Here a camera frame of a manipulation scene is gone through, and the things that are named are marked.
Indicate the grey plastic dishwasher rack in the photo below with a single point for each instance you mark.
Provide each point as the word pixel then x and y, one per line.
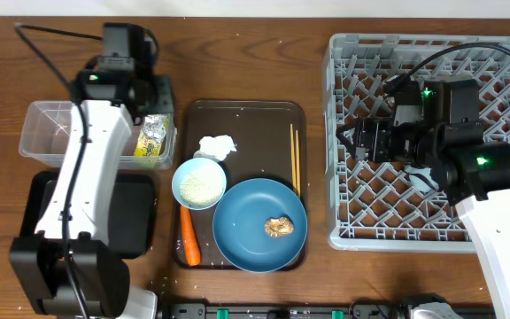
pixel 374 207

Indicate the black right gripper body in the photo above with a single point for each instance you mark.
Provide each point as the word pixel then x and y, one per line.
pixel 388 143

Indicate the golden brown food scrap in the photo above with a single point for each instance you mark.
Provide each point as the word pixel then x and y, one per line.
pixel 279 227

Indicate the white tissue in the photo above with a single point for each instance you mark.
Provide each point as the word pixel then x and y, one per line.
pixel 215 148

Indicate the clear plastic waste bin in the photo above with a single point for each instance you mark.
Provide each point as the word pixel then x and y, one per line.
pixel 46 132

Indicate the orange carrot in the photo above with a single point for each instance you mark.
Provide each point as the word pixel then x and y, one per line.
pixel 189 240

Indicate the dark brown serving tray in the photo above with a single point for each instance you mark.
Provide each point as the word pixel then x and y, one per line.
pixel 261 131

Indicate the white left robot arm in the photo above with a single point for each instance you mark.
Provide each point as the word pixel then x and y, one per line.
pixel 63 260

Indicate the yellow silver snack wrapper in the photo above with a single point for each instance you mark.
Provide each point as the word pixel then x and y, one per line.
pixel 152 135

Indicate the black waste tray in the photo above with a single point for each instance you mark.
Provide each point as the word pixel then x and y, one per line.
pixel 132 211

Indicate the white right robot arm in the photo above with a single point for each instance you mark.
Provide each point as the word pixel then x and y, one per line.
pixel 436 125

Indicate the light blue plastic cup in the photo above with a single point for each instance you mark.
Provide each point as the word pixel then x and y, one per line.
pixel 420 178

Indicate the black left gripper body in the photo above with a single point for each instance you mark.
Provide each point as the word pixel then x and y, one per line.
pixel 160 95

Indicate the light blue rice bowl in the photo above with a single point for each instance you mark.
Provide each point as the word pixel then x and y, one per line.
pixel 199 183

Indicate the dark blue plate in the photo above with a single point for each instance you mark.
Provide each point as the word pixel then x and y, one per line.
pixel 239 220

